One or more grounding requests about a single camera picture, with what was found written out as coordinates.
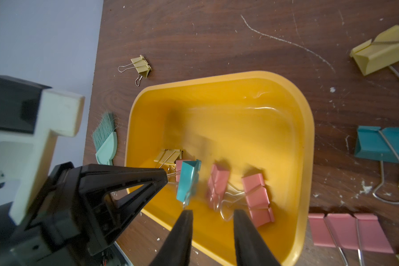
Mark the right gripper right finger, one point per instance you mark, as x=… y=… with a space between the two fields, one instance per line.
x=251 y=249

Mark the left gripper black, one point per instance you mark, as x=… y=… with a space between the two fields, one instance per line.
x=52 y=234

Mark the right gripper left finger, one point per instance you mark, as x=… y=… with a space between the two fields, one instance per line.
x=176 y=249

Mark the pink binder clip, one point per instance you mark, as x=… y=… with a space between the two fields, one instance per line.
x=361 y=232
x=216 y=186
x=253 y=195

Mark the teal binder clip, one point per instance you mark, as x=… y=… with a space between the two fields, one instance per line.
x=378 y=144
x=187 y=176

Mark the yellow plastic storage box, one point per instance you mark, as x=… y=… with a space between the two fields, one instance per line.
x=252 y=122

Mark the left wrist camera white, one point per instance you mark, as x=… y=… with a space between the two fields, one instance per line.
x=32 y=117

